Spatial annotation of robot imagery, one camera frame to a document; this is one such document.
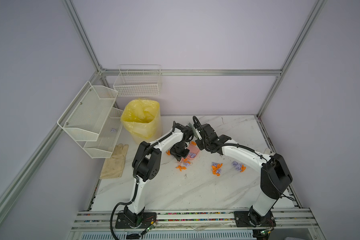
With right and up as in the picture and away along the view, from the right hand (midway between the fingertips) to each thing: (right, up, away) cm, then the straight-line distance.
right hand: (199, 137), depth 89 cm
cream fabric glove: (-54, -19, +3) cm, 57 cm away
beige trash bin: (-37, -1, +1) cm, 37 cm away
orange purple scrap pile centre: (+10, -19, +1) cm, 22 cm away
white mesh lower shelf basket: (-57, 0, +2) cm, 57 cm away
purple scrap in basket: (-54, +5, +4) cm, 55 cm away
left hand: (-13, -14, -1) cm, 19 cm away
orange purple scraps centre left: (-8, -17, +4) cm, 19 cm away
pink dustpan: (-4, -6, -6) cm, 9 cm away
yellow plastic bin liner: (-40, +13, +15) cm, 45 cm away
